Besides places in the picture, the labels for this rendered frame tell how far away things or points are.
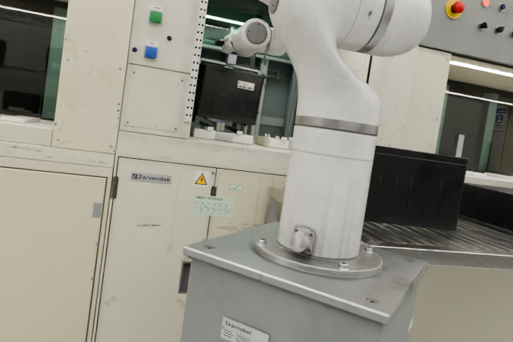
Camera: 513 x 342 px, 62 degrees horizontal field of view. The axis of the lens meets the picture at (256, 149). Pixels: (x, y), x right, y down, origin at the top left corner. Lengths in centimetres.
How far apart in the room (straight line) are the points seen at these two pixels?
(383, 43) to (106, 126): 85
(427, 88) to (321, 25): 104
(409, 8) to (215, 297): 46
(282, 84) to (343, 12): 171
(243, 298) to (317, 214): 15
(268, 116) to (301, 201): 168
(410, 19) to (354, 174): 22
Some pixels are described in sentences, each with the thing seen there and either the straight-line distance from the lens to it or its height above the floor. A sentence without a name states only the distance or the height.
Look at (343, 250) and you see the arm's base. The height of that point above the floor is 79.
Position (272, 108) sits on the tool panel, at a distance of 226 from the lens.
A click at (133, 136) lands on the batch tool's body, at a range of 126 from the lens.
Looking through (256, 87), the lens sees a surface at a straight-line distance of 151.
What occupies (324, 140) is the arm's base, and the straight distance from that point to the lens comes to 57.
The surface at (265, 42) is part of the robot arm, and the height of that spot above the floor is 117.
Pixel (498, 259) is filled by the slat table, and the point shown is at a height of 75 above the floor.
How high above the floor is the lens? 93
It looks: 3 degrees down
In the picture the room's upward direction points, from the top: 8 degrees clockwise
